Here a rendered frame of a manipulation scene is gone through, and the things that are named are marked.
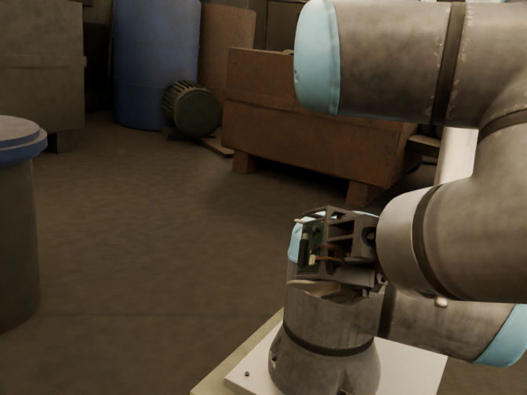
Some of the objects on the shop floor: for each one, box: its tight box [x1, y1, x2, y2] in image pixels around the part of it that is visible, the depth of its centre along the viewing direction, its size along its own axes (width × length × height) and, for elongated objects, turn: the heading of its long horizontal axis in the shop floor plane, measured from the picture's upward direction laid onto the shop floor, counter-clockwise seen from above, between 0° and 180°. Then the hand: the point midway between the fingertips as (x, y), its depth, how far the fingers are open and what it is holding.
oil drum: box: [113, 0, 202, 132], centre depth 307 cm, size 59×59×89 cm
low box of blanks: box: [220, 47, 423, 208], centre depth 232 cm, size 93×73×66 cm
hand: (314, 260), depth 56 cm, fingers open, 6 cm apart
